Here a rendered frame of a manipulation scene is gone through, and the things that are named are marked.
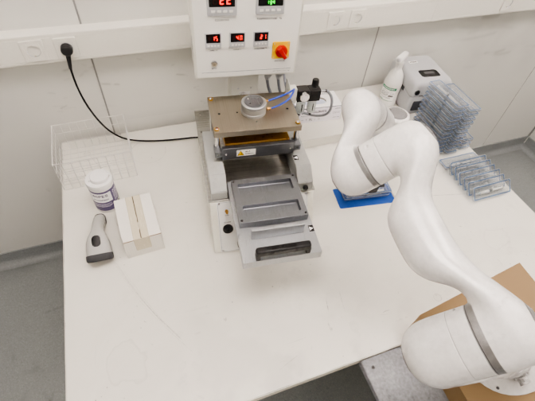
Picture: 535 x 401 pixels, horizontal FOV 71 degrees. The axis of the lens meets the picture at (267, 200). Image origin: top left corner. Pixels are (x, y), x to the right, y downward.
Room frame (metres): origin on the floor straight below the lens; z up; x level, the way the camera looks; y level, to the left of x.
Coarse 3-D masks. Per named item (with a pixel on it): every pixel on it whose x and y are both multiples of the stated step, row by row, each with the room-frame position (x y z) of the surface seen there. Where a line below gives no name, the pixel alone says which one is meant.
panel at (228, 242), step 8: (304, 192) 0.82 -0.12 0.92; (304, 200) 0.81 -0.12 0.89; (224, 208) 0.74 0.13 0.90; (224, 216) 0.73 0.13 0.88; (224, 224) 0.71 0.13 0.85; (232, 224) 0.72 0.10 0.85; (224, 232) 0.70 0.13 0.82; (232, 232) 0.71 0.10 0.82; (224, 240) 0.69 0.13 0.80; (232, 240) 0.69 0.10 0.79; (224, 248) 0.68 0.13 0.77; (232, 248) 0.68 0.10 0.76
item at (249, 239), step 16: (272, 224) 0.65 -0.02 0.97; (288, 224) 0.62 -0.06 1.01; (304, 224) 0.63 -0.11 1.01; (240, 240) 0.58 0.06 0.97; (256, 240) 0.59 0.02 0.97; (272, 240) 0.59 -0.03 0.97; (288, 240) 0.60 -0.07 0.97; (304, 240) 0.60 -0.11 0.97; (240, 256) 0.54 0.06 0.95; (272, 256) 0.54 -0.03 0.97; (288, 256) 0.55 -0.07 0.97; (304, 256) 0.56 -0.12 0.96; (320, 256) 0.57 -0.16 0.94
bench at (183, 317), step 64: (192, 128) 1.29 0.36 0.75; (64, 192) 0.86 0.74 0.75; (128, 192) 0.89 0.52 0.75; (192, 192) 0.92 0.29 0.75; (320, 192) 0.99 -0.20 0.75; (448, 192) 1.06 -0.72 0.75; (512, 192) 1.10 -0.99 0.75; (64, 256) 0.59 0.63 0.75; (192, 256) 0.64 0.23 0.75; (384, 256) 0.72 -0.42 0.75; (512, 256) 0.78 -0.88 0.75; (64, 320) 0.39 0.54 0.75; (128, 320) 0.41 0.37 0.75; (192, 320) 0.43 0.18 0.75; (256, 320) 0.45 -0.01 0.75; (320, 320) 0.47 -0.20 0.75; (384, 320) 0.49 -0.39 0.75; (128, 384) 0.24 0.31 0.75; (192, 384) 0.26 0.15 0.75; (256, 384) 0.27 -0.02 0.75
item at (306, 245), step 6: (306, 240) 0.58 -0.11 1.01; (270, 246) 0.55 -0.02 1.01; (276, 246) 0.55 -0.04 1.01; (282, 246) 0.55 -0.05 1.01; (288, 246) 0.55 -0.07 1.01; (294, 246) 0.55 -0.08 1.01; (300, 246) 0.56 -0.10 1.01; (306, 246) 0.56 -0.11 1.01; (258, 252) 0.52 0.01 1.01; (264, 252) 0.53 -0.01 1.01; (270, 252) 0.53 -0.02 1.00; (276, 252) 0.53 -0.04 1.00; (282, 252) 0.54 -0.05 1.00; (288, 252) 0.54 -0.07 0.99; (306, 252) 0.56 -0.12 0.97; (258, 258) 0.52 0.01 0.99
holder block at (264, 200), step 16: (272, 176) 0.81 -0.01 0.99; (288, 176) 0.82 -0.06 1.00; (240, 192) 0.75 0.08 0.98; (256, 192) 0.75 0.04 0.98; (272, 192) 0.75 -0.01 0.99; (288, 192) 0.75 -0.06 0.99; (240, 208) 0.67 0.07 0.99; (256, 208) 0.69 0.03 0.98; (272, 208) 0.70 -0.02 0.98; (288, 208) 0.70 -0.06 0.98; (304, 208) 0.70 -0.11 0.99; (240, 224) 0.62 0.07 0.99; (256, 224) 0.63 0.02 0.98
